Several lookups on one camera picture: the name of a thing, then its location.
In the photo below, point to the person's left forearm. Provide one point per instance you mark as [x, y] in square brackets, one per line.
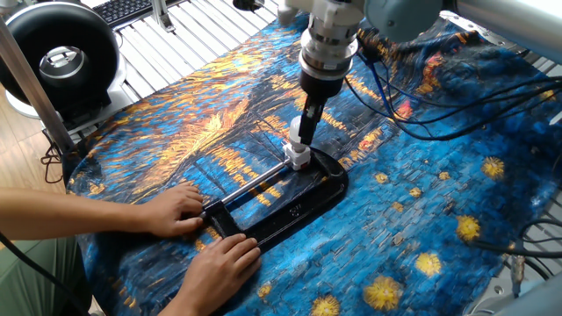
[66, 215]

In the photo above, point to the starry night painting tablecloth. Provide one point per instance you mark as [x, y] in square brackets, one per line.
[395, 175]

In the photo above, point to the white vented wrist housing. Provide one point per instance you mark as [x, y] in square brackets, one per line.
[325, 11]

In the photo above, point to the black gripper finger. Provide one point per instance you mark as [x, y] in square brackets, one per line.
[311, 120]

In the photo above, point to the green trousers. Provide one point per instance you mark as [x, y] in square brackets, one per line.
[26, 281]

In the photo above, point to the white light bulb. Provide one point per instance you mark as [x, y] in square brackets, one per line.
[295, 131]

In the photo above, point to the aluminium frame bar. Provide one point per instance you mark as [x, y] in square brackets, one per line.
[30, 83]

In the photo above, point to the aluminium upright bracket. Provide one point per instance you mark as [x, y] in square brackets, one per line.
[161, 15]

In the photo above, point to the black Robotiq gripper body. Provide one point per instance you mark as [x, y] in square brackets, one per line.
[320, 85]

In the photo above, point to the person's left hand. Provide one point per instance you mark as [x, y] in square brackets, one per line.
[173, 210]

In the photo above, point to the person's right hand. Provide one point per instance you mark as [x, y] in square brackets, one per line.
[217, 272]

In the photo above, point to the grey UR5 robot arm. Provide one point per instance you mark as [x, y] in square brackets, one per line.
[505, 26]

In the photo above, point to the person's right forearm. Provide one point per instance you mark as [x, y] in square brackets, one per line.
[177, 309]

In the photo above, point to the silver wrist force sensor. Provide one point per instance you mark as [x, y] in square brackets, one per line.
[327, 48]

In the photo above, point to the black computer keyboard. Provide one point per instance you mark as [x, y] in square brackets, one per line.
[123, 9]

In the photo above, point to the white lamp socket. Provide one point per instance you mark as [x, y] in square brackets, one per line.
[297, 157]

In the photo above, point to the black C-clamp with silver screw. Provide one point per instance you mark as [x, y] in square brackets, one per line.
[303, 210]

